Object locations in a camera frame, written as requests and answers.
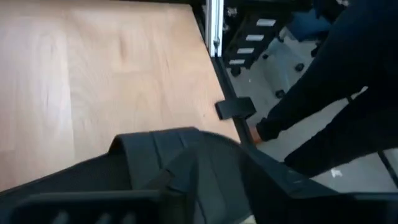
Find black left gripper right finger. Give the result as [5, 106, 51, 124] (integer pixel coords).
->
[239, 144, 398, 224]

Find black drawer unit white labels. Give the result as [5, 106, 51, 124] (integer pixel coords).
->
[223, 12, 289, 78]

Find black corner bracket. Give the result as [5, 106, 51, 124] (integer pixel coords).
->
[215, 96, 257, 121]

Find silver aluminium extrusion bar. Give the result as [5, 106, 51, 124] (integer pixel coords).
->
[204, 0, 225, 58]

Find blue office chair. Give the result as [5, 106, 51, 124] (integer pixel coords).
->
[275, 7, 332, 99]

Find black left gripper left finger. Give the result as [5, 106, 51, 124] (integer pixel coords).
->
[0, 170, 194, 224]

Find black table edge frame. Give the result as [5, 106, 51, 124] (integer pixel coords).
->
[191, 0, 259, 151]

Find person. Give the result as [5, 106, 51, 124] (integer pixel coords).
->
[255, 0, 398, 179]

